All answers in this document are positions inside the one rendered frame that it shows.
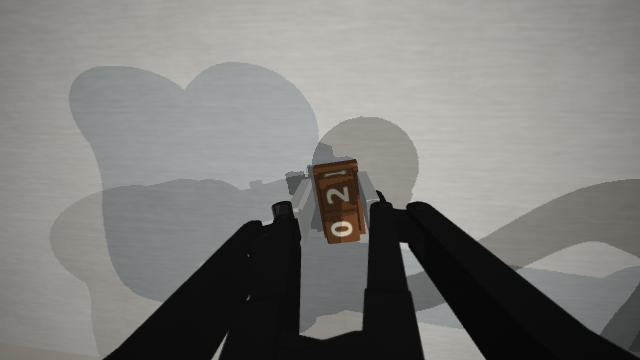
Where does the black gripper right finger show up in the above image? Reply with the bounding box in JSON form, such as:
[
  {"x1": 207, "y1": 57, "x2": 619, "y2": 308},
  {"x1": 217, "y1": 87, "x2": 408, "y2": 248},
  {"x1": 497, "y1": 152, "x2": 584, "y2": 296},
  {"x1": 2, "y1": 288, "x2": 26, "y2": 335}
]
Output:
[{"x1": 357, "y1": 171, "x2": 640, "y2": 360}]

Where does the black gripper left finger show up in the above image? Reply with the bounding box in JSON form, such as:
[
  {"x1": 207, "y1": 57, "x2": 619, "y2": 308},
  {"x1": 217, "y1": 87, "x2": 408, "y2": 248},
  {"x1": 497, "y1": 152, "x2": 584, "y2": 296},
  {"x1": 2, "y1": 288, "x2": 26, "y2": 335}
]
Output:
[{"x1": 102, "y1": 178, "x2": 316, "y2": 360}]

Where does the brown wooden tray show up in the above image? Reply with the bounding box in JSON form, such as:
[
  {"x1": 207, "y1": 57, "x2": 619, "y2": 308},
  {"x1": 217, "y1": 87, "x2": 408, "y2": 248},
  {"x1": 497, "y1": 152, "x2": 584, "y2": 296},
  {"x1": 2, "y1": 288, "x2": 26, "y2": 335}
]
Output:
[{"x1": 313, "y1": 159, "x2": 366, "y2": 238}]

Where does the brown calendar cube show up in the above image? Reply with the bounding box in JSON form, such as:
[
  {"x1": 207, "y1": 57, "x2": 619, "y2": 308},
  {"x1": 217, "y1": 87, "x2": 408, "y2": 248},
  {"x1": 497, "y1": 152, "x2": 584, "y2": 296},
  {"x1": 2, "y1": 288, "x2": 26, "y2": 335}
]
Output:
[
  {"x1": 323, "y1": 209, "x2": 360, "y2": 244},
  {"x1": 318, "y1": 168, "x2": 357, "y2": 212}
]

